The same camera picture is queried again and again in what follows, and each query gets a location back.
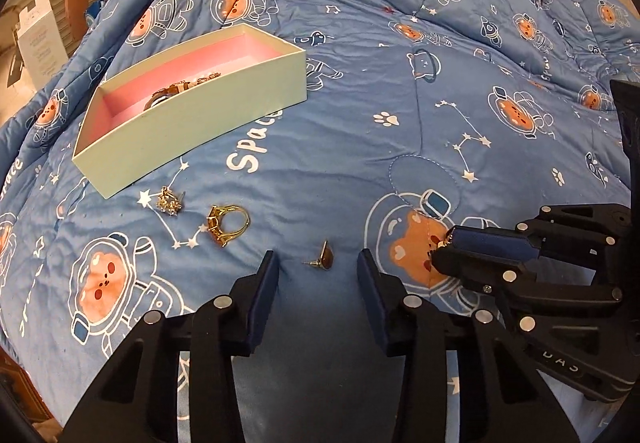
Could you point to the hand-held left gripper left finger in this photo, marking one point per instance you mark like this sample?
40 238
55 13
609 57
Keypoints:
262 293

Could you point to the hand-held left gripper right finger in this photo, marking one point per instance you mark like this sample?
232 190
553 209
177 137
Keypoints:
372 298

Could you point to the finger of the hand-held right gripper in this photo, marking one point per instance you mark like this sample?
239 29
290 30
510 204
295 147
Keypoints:
495 243
480 270

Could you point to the small gold earring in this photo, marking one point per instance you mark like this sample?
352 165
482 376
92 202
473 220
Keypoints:
446 239

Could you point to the brown teardrop stud earring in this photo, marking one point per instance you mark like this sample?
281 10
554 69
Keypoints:
327 258

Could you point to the mint green box pink inside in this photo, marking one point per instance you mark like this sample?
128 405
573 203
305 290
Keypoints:
175 138

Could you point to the crystal stud earring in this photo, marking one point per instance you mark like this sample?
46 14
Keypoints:
169 204

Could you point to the blue astronaut bear printed blanket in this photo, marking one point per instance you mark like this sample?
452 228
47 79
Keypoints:
350 123

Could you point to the tall white carton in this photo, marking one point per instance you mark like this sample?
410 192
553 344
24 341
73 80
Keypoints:
42 43

